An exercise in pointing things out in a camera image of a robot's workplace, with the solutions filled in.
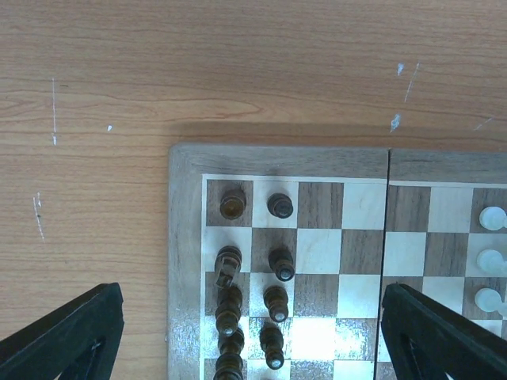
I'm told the dark knight piece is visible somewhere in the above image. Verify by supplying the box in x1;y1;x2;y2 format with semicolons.
215;245;242;288

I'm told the dark pawn piece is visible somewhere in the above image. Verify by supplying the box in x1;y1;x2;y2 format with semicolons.
267;192;293;219
263;286;288;323
260;327;284;371
269;248;295;282

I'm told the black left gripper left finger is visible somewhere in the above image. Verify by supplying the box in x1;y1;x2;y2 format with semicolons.
1;283;124;379

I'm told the white chess piece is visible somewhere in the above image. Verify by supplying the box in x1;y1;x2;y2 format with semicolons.
477;249;506;276
475;288;506;317

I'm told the white pawn piece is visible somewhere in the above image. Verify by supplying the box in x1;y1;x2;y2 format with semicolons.
479;207;507;231

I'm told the dark queen piece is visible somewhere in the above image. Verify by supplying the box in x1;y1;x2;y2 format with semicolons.
213;328;245;380

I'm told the dark bishop piece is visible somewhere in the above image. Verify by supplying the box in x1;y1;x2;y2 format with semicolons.
215;286;242;336

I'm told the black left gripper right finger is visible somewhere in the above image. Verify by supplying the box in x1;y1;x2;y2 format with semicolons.
381;283;506;379

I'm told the dark rook piece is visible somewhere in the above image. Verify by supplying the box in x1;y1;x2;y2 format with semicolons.
219;188;246;220

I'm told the wooden chess board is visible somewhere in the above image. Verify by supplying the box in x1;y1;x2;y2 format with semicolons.
166;143;506;379

